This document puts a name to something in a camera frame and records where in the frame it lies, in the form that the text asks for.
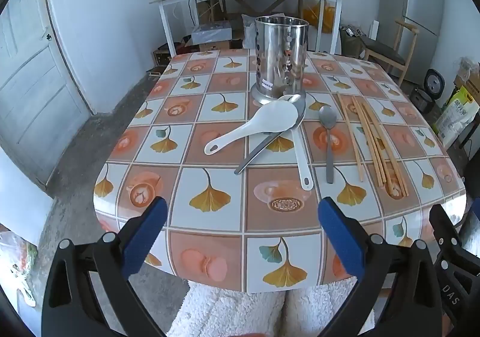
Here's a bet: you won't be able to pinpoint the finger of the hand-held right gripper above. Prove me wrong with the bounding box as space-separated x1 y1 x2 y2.
429 204 464 259

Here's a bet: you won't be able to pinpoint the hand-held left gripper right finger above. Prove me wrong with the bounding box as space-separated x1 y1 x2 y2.
318 197 445 337

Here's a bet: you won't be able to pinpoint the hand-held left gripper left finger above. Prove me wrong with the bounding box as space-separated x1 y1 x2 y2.
41 196 168 337

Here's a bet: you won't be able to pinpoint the white plastic ladle spoon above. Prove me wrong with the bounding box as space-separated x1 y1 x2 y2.
279 94 315 191

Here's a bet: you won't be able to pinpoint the short metal spoon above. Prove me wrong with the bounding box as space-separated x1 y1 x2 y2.
319 106 338 184

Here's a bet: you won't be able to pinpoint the long metal spoon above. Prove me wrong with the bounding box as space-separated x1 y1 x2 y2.
234 94 307 175

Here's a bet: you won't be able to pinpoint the white plastic rice spoon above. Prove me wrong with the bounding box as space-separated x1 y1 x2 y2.
204 100 297 155

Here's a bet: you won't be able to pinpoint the stainless steel utensil holder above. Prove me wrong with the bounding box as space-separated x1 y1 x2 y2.
250 15 310 107

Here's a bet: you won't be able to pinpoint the white fluffy trousers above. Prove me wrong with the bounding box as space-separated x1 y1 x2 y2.
167 278 376 337

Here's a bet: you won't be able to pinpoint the white yellow rice bag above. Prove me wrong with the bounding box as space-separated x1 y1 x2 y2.
431 85 480 150

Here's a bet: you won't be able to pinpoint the clear plastic bag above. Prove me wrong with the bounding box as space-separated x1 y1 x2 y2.
0 231 39 308

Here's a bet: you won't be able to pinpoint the black rice cooker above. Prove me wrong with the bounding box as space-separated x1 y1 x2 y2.
410 68 446 113

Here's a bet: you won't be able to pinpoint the pale blue door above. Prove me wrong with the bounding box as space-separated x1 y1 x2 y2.
0 0 91 187

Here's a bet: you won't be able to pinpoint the wooden chair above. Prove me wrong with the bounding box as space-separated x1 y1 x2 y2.
361 20 419 87

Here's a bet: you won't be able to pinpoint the dark olive bag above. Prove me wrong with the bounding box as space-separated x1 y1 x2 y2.
338 25 365 59

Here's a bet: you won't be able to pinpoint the grey storage box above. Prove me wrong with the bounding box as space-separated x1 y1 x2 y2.
191 22 234 47

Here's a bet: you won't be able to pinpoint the yellow plastic bag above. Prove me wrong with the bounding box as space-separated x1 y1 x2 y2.
303 3 337 33

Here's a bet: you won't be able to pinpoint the white pillow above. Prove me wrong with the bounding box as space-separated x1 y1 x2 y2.
241 14 263 50

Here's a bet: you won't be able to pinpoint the grey refrigerator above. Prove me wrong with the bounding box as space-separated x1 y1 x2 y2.
376 0 446 85

